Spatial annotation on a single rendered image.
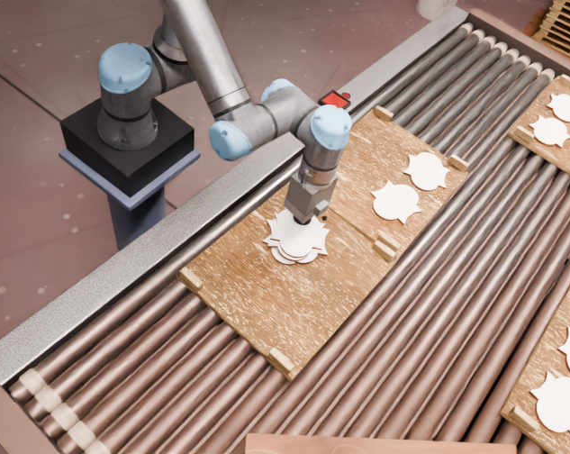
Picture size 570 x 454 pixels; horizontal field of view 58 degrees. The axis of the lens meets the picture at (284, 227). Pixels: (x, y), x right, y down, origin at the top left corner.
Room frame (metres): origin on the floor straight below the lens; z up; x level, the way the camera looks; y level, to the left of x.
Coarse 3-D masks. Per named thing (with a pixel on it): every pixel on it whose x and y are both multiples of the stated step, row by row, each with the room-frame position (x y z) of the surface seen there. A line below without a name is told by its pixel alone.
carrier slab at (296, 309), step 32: (256, 224) 0.73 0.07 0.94; (224, 256) 0.62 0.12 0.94; (256, 256) 0.65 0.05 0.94; (320, 256) 0.69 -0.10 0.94; (352, 256) 0.72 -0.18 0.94; (192, 288) 0.52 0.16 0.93; (224, 288) 0.54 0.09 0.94; (256, 288) 0.56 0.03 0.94; (288, 288) 0.58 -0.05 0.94; (320, 288) 0.61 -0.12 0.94; (352, 288) 0.63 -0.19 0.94; (224, 320) 0.47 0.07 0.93; (256, 320) 0.49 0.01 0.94; (288, 320) 0.51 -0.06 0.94; (320, 320) 0.53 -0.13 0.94; (288, 352) 0.43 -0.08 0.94
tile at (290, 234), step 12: (276, 216) 0.75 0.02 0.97; (288, 216) 0.76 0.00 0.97; (276, 228) 0.72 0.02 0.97; (288, 228) 0.72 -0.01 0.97; (300, 228) 0.73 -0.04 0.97; (312, 228) 0.74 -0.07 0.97; (276, 240) 0.69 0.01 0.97; (288, 240) 0.69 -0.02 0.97; (300, 240) 0.70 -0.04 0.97; (312, 240) 0.71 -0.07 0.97; (288, 252) 0.66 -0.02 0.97; (300, 252) 0.67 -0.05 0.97
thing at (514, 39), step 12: (480, 12) 1.98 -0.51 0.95; (480, 24) 1.93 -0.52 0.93; (492, 24) 1.91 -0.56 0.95; (504, 24) 1.94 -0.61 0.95; (504, 36) 1.88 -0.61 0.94; (516, 36) 1.88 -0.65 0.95; (516, 48) 1.85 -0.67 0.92; (528, 48) 1.83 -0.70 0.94; (540, 48) 1.84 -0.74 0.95; (540, 60) 1.81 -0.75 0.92; (552, 60) 1.79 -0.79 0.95; (564, 60) 1.80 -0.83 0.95; (540, 72) 1.79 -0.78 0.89; (564, 72) 1.76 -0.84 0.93
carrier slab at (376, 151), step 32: (352, 128) 1.16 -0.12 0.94; (384, 128) 1.20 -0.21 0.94; (352, 160) 1.03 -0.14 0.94; (384, 160) 1.07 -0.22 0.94; (352, 192) 0.92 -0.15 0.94; (416, 192) 0.98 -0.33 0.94; (448, 192) 1.02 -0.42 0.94; (352, 224) 0.82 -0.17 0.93; (384, 224) 0.84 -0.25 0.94; (416, 224) 0.87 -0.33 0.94
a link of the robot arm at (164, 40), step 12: (168, 24) 0.96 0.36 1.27; (156, 36) 0.98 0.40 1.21; (168, 36) 0.96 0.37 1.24; (156, 48) 0.96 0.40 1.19; (168, 48) 0.96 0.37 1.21; (180, 48) 0.96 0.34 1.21; (168, 60) 0.95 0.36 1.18; (180, 60) 0.95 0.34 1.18; (168, 72) 0.94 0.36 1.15; (180, 72) 0.96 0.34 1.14; (192, 72) 0.99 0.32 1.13; (168, 84) 0.93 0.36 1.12; (180, 84) 0.97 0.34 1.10
